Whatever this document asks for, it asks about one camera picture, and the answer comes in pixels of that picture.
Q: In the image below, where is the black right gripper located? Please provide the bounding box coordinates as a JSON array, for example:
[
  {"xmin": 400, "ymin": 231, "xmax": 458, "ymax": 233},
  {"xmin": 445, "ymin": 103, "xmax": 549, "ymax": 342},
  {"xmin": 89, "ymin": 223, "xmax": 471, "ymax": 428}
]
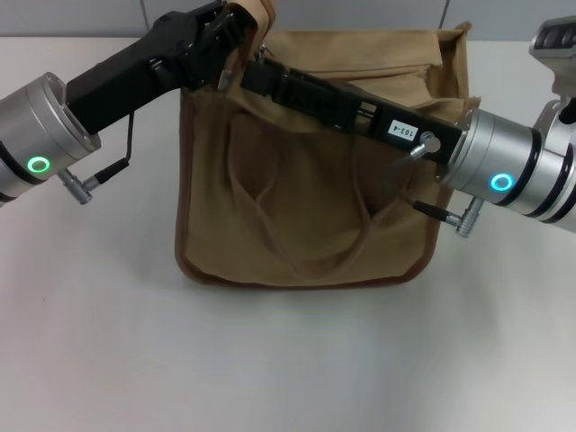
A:
[{"xmin": 240, "ymin": 60, "xmax": 467, "ymax": 169}]

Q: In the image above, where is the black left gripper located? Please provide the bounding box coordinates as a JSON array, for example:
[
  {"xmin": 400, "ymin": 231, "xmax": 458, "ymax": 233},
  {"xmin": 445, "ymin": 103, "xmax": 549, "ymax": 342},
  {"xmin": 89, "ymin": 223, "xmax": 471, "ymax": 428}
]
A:
[{"xmin": 65, "ymin": 3, "xmax": 247, "ymax": 136}]

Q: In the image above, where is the khaki canvas food bag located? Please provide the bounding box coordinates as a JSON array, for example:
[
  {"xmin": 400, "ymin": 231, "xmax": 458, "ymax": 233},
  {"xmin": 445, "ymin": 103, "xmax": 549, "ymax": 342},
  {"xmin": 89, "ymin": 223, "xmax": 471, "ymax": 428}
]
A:
[{"xmin": 173, "ymin": 0, "xmax": 481, "ymax": 287}]

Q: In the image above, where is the right gripper cable with connectors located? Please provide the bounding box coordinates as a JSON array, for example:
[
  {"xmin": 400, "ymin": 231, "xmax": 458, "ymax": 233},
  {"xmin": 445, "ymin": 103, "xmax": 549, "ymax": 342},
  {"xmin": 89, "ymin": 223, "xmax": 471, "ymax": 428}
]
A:
[{"xmin": 386, "ymin": 132, "xmax": 482, "ymax": 236}]

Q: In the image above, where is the gripper cable with connectors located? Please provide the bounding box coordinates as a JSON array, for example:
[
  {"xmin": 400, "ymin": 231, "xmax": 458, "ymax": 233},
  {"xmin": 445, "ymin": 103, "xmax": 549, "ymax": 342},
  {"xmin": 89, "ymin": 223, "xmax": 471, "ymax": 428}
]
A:
[
  {"xmin": 60, "ymin": 112, "xmax": 136, "ymax": 206},
  {"xmin": 386, "ymin": 132, "xmax": 482, "ymax": 236}
]

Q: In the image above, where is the left gripper cable with connectors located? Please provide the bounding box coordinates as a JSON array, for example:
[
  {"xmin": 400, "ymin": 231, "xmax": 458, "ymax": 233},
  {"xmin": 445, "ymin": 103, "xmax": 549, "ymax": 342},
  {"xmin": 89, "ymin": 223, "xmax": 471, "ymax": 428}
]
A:
[{"xmin": 60, "ymin": 112, "xmax": 136, "ymax": 206}]

